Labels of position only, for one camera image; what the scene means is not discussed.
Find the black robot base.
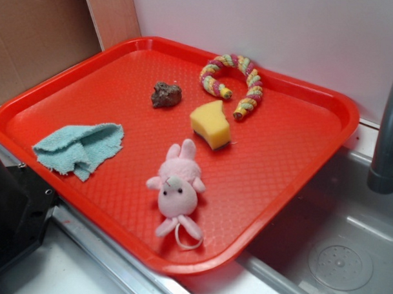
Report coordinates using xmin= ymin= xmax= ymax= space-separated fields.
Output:
xmin=0 ymin=159 xmax=56 ymax=274

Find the pink plush bunny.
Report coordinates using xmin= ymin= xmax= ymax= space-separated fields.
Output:
xmin=146 ymin=139 xmax=205 ymax=251

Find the red plastic tray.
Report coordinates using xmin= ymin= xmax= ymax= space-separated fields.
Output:
xmin=0 ymin=37 xmax=359 ymax=275

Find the yellow sponge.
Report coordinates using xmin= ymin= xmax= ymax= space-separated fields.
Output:
xmin=190 ymin=100 xmax=231 ymax=150

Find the brown rock lump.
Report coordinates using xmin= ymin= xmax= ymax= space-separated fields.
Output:
xmin=151 ymin=82 xmax=182 ymax=108

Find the light blue towel cloth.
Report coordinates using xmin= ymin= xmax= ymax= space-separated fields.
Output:
xmin=32 ymin=123 xmax=125 ymax=182

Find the grey toy sink basin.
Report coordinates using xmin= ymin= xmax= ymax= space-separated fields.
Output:
xmin=180 ymin=148 xmax=393 ymax=294

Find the grey faucet spout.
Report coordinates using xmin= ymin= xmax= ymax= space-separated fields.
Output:
xmin=367 ymin=83 xmax=393 ymax=194

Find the brown cardboard panel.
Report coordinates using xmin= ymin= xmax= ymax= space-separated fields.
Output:
xmin=0 ymin=0 xmax=141 ymax=106

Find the multicolour twisted rope toy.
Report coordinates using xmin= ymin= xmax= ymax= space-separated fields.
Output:
xmin=199 ymin=54 xmax=263 ymax=121

